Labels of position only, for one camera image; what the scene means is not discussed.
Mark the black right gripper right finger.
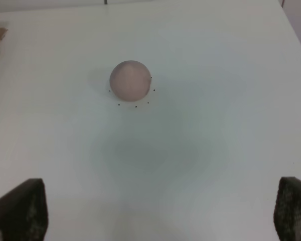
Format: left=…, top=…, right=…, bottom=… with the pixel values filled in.
left=273, top=177, right=301, bottom=241

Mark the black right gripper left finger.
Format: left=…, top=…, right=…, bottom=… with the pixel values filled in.
left=0, top=178, right=49, bottom=240

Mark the pink peach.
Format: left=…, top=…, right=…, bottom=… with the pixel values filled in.
left=109, top=60, right=152, bottom=102

